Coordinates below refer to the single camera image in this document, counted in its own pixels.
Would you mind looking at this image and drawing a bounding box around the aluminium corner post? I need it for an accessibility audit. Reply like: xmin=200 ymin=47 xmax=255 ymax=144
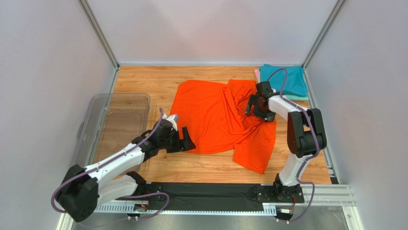
xmin=78 ymin=0 xmax=120 ymax=70
xmin=302 ymin=0 xmax=347 ymax=69

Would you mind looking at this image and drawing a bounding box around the left aluminium corner post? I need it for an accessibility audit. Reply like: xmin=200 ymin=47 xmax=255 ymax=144
xmin=78 ymin=0 xmax=120 ymax=70

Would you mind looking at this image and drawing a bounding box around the orange t shirt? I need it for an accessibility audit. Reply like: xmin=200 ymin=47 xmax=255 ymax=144
xmin=170 ymin=80 xmax=277 ymax=174

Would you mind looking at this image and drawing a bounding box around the aluminium frame rail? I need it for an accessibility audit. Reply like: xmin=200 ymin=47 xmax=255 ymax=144
xmin=58 ymin=183 xmax=363 ymax=230

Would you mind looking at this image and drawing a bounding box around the mint folded t shirt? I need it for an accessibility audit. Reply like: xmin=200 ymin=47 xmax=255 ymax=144
xmin=284 ymin=94 xmax=309 ymax=101

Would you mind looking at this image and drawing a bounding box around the pink folded t shirt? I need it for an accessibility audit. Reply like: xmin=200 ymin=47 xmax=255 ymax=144
xmin=254 ymin=69 xmax=260 ymax=83

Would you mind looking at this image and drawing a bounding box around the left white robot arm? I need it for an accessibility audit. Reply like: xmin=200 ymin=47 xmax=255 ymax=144
xmin=51 ymin=115 xmax=196 ymax=222

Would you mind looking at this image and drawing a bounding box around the clear plastic bin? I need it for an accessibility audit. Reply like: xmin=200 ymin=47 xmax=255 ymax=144
xmin=70 ymin=93 xmax=150 ymax=167

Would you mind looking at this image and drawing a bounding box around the right aluminium corner post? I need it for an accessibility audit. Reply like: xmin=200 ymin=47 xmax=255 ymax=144
xmin=302 ymin=0 xmax=347 ymax=69

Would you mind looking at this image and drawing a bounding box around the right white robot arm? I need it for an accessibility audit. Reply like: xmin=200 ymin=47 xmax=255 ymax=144
xmin=245 ymin=81 xmax=327 ymax=203

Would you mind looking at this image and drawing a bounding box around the teal folded t shirt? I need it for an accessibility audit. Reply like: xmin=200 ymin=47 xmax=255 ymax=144
xmin=259 ymin=64 xmax=308 ymax=97

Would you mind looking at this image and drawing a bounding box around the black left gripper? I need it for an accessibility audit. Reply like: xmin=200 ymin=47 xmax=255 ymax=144
xmin=159 ymin=126 xmax=196 ymax=152

